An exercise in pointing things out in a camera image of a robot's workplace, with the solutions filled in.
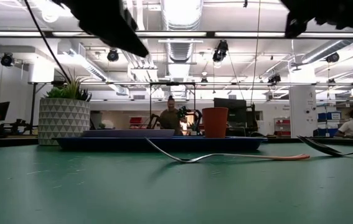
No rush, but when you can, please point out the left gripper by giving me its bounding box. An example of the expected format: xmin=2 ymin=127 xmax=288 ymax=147
xmin=51 ymin=0 xmax=149 ymax=58

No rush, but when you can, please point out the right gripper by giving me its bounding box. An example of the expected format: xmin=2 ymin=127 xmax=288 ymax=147
xmin=280 ymin=0 xmax=347 ymax=39

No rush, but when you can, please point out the grey-blue plate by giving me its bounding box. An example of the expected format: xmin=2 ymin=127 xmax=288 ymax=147
xmin=81 ymin=129 xmax=176 ymax=138

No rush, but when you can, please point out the orange plastic cup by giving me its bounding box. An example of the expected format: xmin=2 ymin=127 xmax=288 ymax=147
xmin=202 ymin=107 xmax=229 ymax=139

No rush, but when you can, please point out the fork with orange handle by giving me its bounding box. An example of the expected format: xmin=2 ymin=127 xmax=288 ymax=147
xmin=144 ymin=136 xmax=311 ymax=164

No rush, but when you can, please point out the blue plastic tray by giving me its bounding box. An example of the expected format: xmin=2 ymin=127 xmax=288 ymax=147
xmin=53 ymin=136 xmax=268 ymax=152

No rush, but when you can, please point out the black spoon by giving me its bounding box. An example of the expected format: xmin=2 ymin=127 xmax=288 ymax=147
xmin=296 ymin=135 xmax=353 ymax=157

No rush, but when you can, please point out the overhead light bar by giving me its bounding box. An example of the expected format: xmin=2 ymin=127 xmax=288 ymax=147
xmin=0 ymin=30 xmax=353 ymax=40

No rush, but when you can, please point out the white pillar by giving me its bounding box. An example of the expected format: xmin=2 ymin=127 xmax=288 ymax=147
xmin=289 ymin=85 xmax=317 ymax=138

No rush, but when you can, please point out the blue bin shelf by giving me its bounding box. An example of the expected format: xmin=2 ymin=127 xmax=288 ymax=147
xmin=318 ymin=111 xmax=342 ymax=138

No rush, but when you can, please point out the artificial plant in patterned pot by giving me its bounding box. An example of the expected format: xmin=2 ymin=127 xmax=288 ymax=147
xmin=37 ymin=70 xmax=92 ymax=146

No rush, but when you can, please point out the seated person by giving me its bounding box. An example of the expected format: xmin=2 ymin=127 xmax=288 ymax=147
xmin=334 ymin=108 xmax=353 ymax=139

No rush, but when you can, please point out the green table mat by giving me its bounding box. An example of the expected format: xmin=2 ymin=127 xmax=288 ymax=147
xmin=0 ymin=142 xmax=353 ymax=224

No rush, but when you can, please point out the silver ventilation duct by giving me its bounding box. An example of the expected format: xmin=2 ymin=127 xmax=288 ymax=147
xmin=160 ymin=0 xmax=205 ymax=63

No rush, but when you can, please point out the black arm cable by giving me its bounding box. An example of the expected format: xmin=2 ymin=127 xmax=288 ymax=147
xmin=22 ymin=0 xmax=72 ymax=84

